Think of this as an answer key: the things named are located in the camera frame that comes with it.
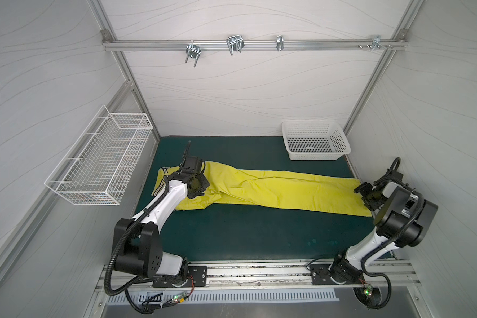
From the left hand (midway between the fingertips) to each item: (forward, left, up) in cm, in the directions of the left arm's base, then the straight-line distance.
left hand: (204, 186), depth 87 cm
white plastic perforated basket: (+39, -60, -10) cm, 72 cm away
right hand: (+1, -75, -8) cm, 76 cm away
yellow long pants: (+1, -12, -5) cm, 13 cm away
